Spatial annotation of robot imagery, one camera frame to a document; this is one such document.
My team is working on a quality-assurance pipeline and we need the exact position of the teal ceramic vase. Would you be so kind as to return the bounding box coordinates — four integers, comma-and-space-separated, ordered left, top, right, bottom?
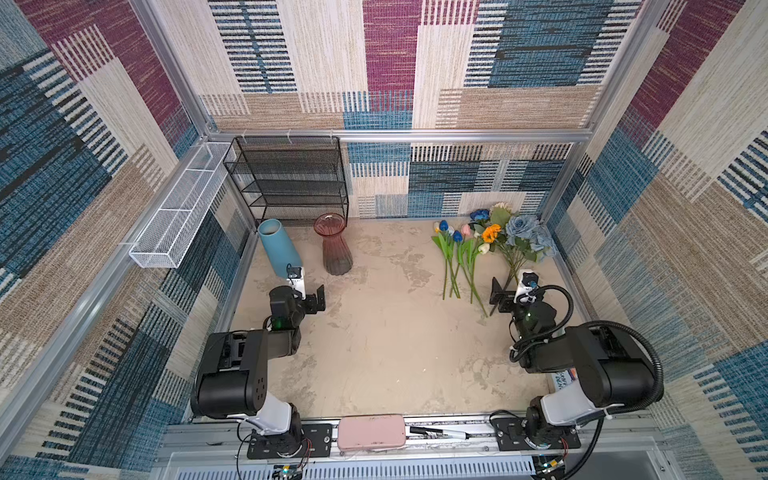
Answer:
258, 219, 303, 279

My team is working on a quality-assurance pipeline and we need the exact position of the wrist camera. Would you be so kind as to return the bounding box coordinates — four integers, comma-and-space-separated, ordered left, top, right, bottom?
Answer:
515, 270, 539, 304
286, 264, 306, 300

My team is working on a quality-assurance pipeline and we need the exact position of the colourful paperback book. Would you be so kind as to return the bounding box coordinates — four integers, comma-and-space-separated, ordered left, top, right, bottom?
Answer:
551, 368, 578, 391

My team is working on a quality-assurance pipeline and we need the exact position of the black wire shelf rack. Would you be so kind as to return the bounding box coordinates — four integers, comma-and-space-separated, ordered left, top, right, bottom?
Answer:
223, 136, 350, 225

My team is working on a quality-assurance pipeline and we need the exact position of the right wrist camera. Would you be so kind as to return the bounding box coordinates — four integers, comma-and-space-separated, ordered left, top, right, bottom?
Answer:
515, 270, 539, 304

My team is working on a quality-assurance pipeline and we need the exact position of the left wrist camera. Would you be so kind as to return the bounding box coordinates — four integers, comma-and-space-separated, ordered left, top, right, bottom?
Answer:
286, 264, 306, 300

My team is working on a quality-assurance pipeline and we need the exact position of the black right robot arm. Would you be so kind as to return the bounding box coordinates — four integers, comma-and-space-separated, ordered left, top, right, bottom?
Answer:
489, 272, 664, 449

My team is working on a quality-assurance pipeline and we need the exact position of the blue rose orange flower bouquet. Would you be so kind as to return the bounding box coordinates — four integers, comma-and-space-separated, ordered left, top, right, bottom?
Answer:
468, 203, 557, 287

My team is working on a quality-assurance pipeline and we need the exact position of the pink ribbed glass vase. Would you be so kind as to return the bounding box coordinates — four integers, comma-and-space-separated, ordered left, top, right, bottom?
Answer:
313, 213, 353, 276

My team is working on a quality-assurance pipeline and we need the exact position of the black white marker pen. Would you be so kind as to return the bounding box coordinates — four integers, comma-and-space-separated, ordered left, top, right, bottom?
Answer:
408, 426, 470, 440

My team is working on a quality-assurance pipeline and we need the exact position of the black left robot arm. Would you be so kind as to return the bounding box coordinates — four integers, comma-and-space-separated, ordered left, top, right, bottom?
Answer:
190, 285, 326, 459

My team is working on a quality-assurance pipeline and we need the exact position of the white mesh wall basket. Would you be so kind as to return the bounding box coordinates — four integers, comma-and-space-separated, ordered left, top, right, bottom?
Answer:
129, 142, 229, 269

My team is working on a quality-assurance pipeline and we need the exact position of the white artificial tulip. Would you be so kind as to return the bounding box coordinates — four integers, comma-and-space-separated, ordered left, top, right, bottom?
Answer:
466, 242, 492, 318

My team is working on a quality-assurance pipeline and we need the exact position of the pink artificial tulip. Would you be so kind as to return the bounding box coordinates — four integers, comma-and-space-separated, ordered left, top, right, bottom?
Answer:
458, 223, 478, 285

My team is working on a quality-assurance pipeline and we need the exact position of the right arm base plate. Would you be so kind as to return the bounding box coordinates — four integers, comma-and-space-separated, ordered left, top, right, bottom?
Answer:
489, 415, 582, 452

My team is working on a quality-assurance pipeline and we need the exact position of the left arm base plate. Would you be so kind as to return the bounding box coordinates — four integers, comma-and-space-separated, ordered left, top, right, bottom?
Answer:
246, 423, 333, 460

